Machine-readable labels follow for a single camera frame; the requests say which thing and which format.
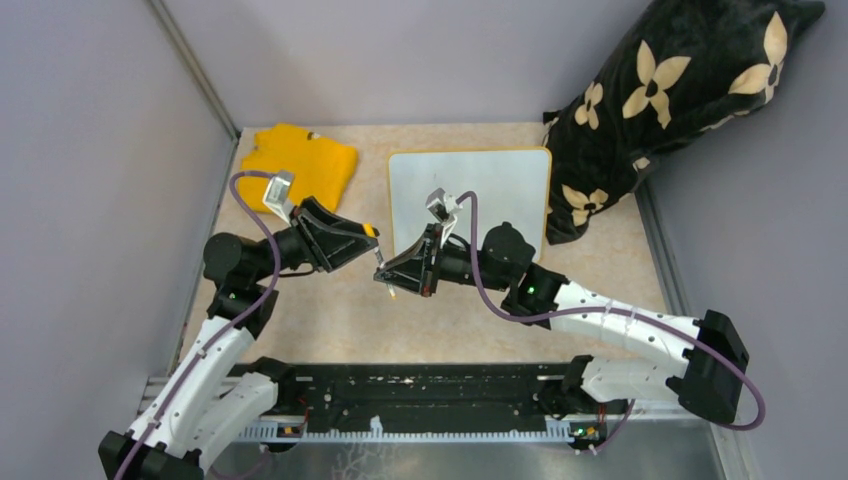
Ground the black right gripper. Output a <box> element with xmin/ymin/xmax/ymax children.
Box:
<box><xmin>376</xmin><ymin>223</ymin><xmax>511</xmax><ymax>299</ymax></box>

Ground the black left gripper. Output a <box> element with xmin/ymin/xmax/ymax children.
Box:
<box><xmin>250</xmin><ymin>195</ymin><xmax>379</xmax><ymax>283</ymax></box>

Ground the white whiteboard marker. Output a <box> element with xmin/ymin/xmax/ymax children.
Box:
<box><xmin>374</xmin><ymin>250</ymin><xmax>399</xmax><ymax>302</ymax></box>

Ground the yellow framed whiteboard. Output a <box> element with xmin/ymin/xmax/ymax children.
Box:
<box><xmin>388</xmin><ymin>147</ymin><xmax>552</xmax><ymax>261</ymax></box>

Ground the yellow marker cap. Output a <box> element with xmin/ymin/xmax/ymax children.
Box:
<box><xmin>362</xmin><ymin>224</ymin><xmax>380</xmax><ymax>238</ymax></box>

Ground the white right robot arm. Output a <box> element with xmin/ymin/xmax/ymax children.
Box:
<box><xmin>374</xmin><ymin>223</ymin><xmax>749</xmax><ymax>427</ymax></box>

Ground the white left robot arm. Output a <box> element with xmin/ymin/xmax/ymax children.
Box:
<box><xmin>98</xmin><ymin>197</ymin><xmax>379</xmax><ymax>479</ymax></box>

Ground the yellow folded cloth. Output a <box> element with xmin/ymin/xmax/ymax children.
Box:
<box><xmin>240</xmin><ymin>124</ymin><xmax>359</xmax><ymax>212</ymax></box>

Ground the black floral pillow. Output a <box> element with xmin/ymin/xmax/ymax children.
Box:
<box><xmin>542</xmin><ymin>1</ymin><xmax>826</xmax><ymax>245</ymax></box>

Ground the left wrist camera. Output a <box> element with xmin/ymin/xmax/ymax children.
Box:
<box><xmin>262</xmin><ymin>170</ymin><xmax>295</xmax><ymax>224</ymax></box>

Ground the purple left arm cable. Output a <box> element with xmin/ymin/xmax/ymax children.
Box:
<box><xmin>112</xmin><ymin>170</ymin><xmax>283</xmax><ymax>480</ymax></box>

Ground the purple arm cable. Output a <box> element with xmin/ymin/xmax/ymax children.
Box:
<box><xmin>454</xmin><ymin>190</ymin><xmax>767</xmax><ymax>433</ymax></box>
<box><xmin>112</xmin><ymin>170</ymin><xmax>283</xmax><ymax>480</ymax></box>

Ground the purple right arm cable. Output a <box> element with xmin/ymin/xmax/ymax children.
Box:
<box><xmin>454</xmin><ymin>190</ymin><xmax>767</xmax><ymax>433</ymax></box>

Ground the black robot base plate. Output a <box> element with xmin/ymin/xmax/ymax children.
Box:
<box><xmin>269</xmin><ymin>363</ymin><xmax>628</xmax><ymax>434</ymax></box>

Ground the aluminium frame rail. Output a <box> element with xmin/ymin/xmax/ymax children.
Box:
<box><xmin>135</xmin><ymin>374</ymin><xmax>730</xmax><ymax>445</ymax></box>

